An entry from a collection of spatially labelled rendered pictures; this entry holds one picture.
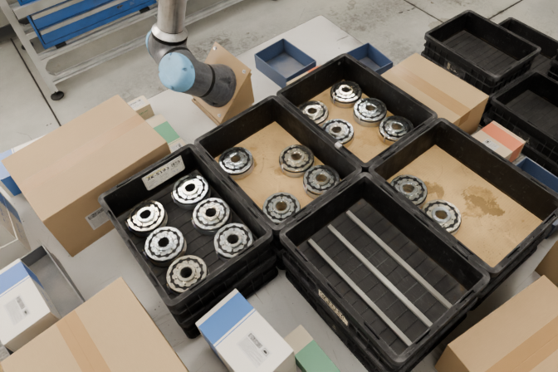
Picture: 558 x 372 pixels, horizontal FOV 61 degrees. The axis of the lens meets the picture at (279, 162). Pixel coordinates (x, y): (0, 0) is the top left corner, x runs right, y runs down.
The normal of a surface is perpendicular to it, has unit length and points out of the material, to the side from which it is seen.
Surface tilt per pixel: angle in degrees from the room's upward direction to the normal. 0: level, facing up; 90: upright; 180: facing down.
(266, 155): 0
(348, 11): 0
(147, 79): 0
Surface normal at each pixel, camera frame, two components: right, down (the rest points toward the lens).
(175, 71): -0.52, 0.00
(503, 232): -0.07, -0.63
